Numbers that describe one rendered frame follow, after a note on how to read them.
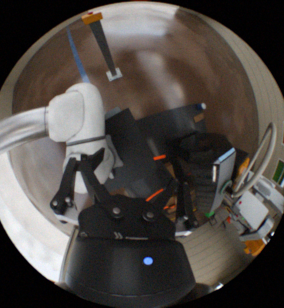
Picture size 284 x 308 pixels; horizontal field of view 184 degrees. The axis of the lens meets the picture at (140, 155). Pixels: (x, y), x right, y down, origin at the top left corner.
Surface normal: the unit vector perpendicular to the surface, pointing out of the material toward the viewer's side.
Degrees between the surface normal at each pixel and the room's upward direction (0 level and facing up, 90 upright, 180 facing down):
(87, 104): 40
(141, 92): 0
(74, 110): 48
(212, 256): 90
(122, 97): 0
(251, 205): 90
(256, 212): 90
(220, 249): 90
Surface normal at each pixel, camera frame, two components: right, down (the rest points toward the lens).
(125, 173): 0.07, 0.27
